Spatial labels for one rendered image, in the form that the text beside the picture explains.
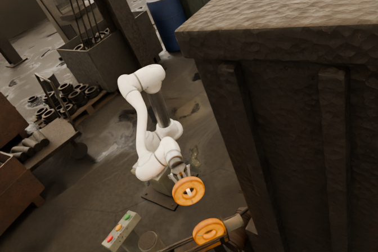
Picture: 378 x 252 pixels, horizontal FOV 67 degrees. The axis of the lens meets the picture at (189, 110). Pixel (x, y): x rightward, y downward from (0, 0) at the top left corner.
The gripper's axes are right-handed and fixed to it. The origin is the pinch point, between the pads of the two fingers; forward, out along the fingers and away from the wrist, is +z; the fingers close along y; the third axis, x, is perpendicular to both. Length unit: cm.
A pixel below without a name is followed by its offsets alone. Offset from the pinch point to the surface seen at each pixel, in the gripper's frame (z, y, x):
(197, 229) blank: 10.3, 4.3, -15.9
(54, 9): -577, 101, 42
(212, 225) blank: 11.5, -2.8, -17.1
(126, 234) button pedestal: -22, 45, -33
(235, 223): 11.4, -13.1, -24.0
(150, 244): -13, 34, -40
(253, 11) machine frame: 48, -29, 81
